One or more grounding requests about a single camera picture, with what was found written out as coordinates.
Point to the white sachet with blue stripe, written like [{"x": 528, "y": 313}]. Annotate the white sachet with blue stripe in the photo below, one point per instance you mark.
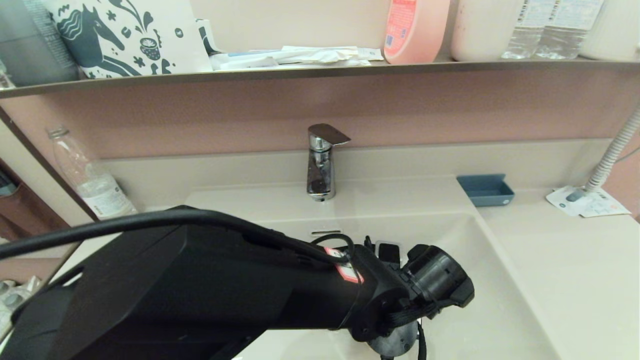
[{"x": 243, "y": 59}]

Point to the plastic wrapped bottle pack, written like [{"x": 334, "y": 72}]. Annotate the plastic wrapped bottle pack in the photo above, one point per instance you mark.
[{"x": 12, "y": 300}]

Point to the white box with dark print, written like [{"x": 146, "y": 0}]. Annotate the white box with dark print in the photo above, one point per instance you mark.
[{"x": 208, "y": 37}]

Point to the brown wall shelf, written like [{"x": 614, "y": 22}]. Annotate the brown wall shelf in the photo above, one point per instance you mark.
[{"x": 300, "y": 71}]

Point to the chrome lever faucet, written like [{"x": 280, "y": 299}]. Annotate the chrome lever faucet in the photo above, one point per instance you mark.
[{"x": 320, "y": 170}]

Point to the white ribbed container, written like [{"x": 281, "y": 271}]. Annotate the white ribbed container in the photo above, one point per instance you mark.
[{"x": 617, "y": 30}]

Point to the grey container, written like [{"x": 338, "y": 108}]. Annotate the grey container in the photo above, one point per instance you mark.
[{"x": 27, "y": 45}]

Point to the small clear labelled water bottle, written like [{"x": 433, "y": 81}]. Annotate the small clear labelled water bottle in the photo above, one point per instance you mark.
[
  {"x": 569, "y": 35},
  {"x": 524, "y": 35}
]

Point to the blue plastic soap dish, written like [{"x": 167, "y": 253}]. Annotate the blue plastic soap dish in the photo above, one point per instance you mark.
[{"x": 486, "y": 192}]

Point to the pink plastic bottle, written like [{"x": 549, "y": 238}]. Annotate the pink plastic bottle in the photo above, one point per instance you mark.
[{"x": 416, "y": 30}]

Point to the white ceramic sink basin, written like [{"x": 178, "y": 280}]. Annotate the white ceramic sink basin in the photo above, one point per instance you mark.
[{"x": 500, "y": 310}]

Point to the small white sachet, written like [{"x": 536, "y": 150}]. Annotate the small white sachet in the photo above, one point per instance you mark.
[{"x": 371, "y": 53}]

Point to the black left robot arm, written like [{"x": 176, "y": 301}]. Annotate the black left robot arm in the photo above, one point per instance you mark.
[{"x": 200, "y": 300}]

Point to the crumpled white plastic packet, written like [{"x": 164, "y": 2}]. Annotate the crumpled white plastic packet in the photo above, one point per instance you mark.
[{"x": 324, "y": 55}]

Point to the white printed paper leaflet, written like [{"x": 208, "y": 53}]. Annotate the white printed paper leaflet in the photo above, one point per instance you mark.
[
  {"x": 610, "y": 206},
  {"x": 562, "y": 202}
]

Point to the small grey wrist camera box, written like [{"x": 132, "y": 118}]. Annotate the small grey wrist camera box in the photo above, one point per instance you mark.
[{"x": 389, "y": 252}]

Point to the plain white round container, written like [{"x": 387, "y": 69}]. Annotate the plain white round container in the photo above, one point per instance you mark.
[{"x": 481, "y": 30}]

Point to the clear plastic water bottle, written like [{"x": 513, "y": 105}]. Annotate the clear plastic water bottle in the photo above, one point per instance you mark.
[{"x": 97, "y": 192}]

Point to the white bag with horse print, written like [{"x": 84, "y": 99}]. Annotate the white bag with horse print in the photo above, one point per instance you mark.
[{"x": 127, "y": 35}]

